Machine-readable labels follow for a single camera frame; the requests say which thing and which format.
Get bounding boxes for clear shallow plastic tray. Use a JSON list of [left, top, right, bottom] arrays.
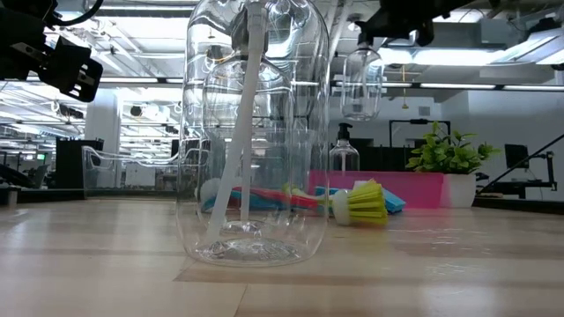
[[81, 144, 184, 198]]

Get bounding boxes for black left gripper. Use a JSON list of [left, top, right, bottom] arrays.
[[0, 0, 105, 104]]

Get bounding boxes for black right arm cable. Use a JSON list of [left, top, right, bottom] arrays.
[[478, 134, 564, 195]]

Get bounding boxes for green plant in white pot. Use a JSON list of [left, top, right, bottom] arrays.
[[405, 121, 502, 209]]

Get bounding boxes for green dish brush yellow bristles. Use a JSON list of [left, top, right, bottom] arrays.
[[284, 179, 390, 228]]

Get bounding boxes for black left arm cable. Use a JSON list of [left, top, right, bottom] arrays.
[[51, 0, 105, 27]]

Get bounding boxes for black metal stand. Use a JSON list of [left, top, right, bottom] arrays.
[[389, 118, 452, 149]]

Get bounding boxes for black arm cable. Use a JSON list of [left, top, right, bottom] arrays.
[[478, 134, 564, 195], [51, 0, 105, 27]]

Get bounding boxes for pink plastic tray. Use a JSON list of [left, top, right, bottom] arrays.
[[308, 170, 445, 210]]

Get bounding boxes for black cabinet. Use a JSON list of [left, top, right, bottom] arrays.
[[56, 138, 105, 190]]

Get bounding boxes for black monitor on arm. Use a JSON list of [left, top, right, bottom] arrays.
[[504, 144, 559, 193]]

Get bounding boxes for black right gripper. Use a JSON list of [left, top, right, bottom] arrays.
[[355, 0, 438, 48]]

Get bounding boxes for black background desk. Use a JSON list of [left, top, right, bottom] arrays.
[[475, 180, 559, 200]]

